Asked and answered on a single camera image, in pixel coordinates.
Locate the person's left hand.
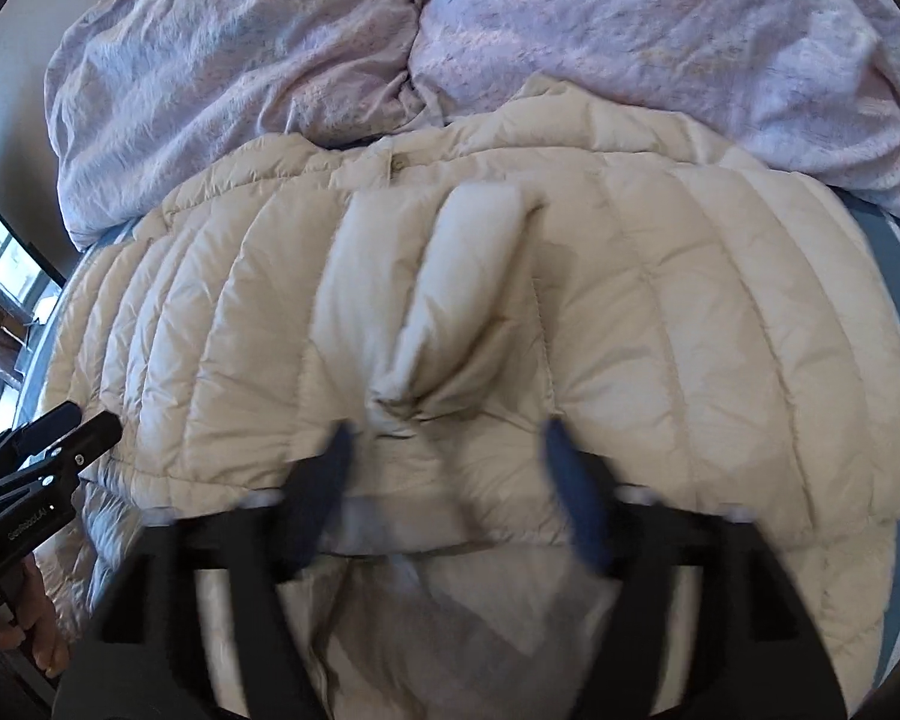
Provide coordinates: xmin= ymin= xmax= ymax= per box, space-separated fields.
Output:
xmin=0 ymin=559 xmax=72 ymax=680

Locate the cream down jacket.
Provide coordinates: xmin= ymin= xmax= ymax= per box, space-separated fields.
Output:
xmin=41 ymin=75 xmax=900 ymax=720

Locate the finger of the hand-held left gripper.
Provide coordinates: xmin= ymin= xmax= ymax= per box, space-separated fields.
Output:
xmin=0 ymin=400 xmax=82 ymax=470
xmin=15 ymin=412 xmax=123 ymax=492

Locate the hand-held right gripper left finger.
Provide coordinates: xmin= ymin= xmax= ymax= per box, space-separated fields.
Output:
xmin=94 ymin=420 xmax=362 ymax=650

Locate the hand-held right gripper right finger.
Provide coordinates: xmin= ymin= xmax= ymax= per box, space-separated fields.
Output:
xmin=538 ymin=416 xmax=822 ymax=650

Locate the lilac patterned duvet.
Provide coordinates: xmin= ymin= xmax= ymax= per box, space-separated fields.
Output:
xmin=45 ymin=0 xmax=900 ymax=252

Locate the blue white-striped bed sheet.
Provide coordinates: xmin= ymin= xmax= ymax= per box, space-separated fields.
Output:
xmin=15 ymin=187 xmax=900 ymax=691

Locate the window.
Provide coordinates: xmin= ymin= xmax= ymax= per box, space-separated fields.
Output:
xmin=0 ymin=176 xmax=72 ymax=466

